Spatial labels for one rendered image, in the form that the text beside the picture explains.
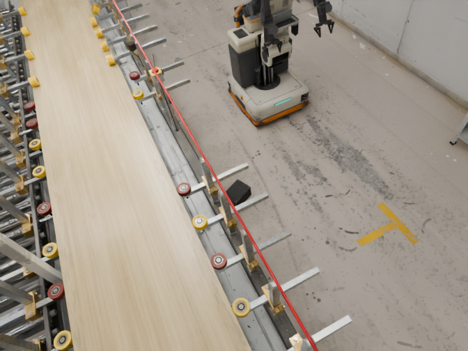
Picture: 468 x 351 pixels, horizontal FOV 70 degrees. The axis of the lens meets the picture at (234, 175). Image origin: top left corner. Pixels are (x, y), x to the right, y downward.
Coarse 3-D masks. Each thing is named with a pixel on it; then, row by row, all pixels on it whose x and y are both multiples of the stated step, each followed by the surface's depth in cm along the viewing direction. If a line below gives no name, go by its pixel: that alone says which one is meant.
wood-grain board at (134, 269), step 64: (64, 0) 364; (64, 64) 287; (64, 128) 238; (128, 128) 230; (64, 192) 202; (128, 192) 197; (64, 256) 176; (128, 256) 172; (192, 256) 168; (128, 320) 153; (192, 320) 149
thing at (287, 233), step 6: (282, 234) 178; (288, 234) 177; (270, 240) 176; (276, 240) 176; (258, 246) 175; (264, 246) 175; (270, 246) 177; (234, 258) 173; (240, 258) 172; (228, 264) 171; (234, 264) 173; (222, 270) 171
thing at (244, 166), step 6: (246, 162) 205; (234, 168) 203; (240, 168) 203; (246, 168) 204; (222, 174) 202; (228, 174) 201; (234, 174) 204; (216, 180) 200; (198, 186) 198; (204, 186) 199; (192, 192) 198
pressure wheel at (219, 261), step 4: (212, 256) 166; (216, 256) 166; (220, 256) 165; (224, 256) 165; (212, 260) 164; (216, 260) 165; (220, 260) 164; (224, 260) 164; (212, 264) 163; (216, 264) 163; (220, 264) 163; (224, 264) 163; (216, 268) 163; (220, 268) 163
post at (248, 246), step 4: (240, 232) 148; (244, 232) 145; (244, 236) 146; (248, 236) 147; (244, 240) 149; (248, 240) 150; (244, 244) 153; (248, 244) 153; (252, 244) 155; (244, 248) 159; (248, 248) 156; (252, 248) 158; (248, 252) 159; (252, 252) 162; (248, 256) 163; (252, 256) 165; (248, 260) 169; (252, 260) 169
